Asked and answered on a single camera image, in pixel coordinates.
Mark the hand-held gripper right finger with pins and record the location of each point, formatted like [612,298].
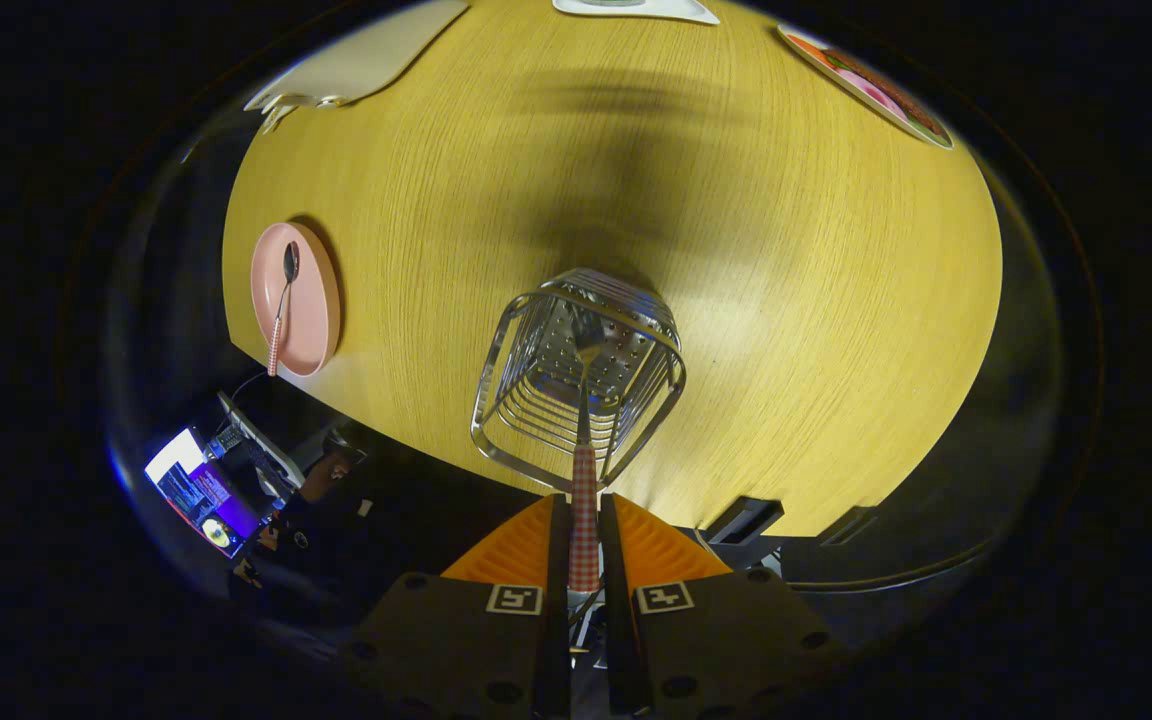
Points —
[726,650]

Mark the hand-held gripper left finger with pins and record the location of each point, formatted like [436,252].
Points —
[456,650]

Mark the laptop with lit screen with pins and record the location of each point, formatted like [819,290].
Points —
[206,490]

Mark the pink round plate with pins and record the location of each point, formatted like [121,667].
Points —
[316,300]

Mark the colourful printed mat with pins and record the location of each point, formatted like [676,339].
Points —
[876,95]

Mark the white toaster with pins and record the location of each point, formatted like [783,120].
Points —
[366,55]

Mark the white square coaster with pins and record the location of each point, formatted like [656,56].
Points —
[676,10]

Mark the black table bracket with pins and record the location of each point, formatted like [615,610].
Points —
[848,523]
[744,518]

